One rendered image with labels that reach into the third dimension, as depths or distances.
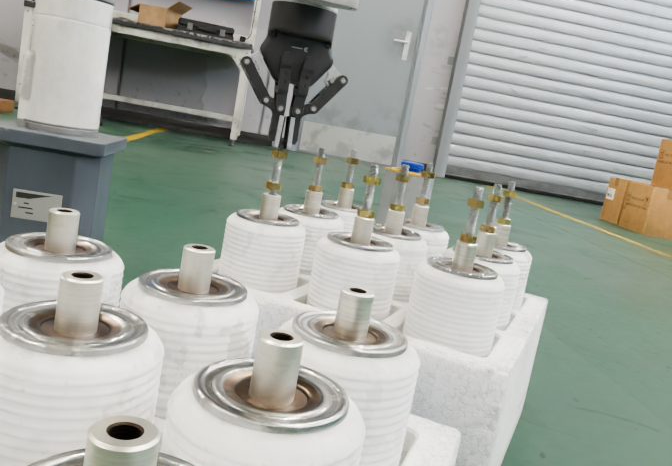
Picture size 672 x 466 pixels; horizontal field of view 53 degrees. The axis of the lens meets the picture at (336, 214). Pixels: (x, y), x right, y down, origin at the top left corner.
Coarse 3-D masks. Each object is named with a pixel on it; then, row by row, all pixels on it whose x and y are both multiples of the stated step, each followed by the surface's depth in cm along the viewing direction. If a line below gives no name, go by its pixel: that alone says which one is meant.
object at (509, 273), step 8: (448, 256) 81; (488, 264) 78; (496, 264) 79; (504, 264) 79; (512, 264) 80; (504, 272) 78; (512, 272) 79; (504, 280) 79; (512, 280) 80; (512, 288) 80; (504, 296) 79; (512, 296) 80; (504, 304) 80; (512, 304) 81; (504, 312) 80; (504, 320) 80; (496, 328) 80; (504, 328) 81
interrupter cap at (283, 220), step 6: (240, 210) 80; (246, 210) 82; (252, 210) 83; (258, 210) 83; (240, 216) 78; (246, 216) 77; (252, 216) 78; (258, 216) 81; (282, 216) 82; (288, 216) 83; (258, 222) 77; (264, 222) 77; (270, 222) 77; (276, 222) 77; (282, 222) 78; (288, 222) 79; (294, 222) 79
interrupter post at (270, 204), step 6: (264, 198) 79; (270, 198) 79; (276, 198) 79; (264, 204) 79; (270, 204) 79; (276, 204) 79; (264, 210) 79; (270, 210) 79; (276, 210) 80; (264, 216) 79; (270, 216) 79; (276, 216) 80
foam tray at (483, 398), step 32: (288, 320) 72; (384, 320) 73; (512, 320) 83; (448, 352) 66; (512, 352) 70; (416, 384) 66; (448, 384) 65; (480, 384) 64; (512, 384) 70; (448, 416) 65; (480, 416) 64; (512, 416) 83; (480, 448) 64
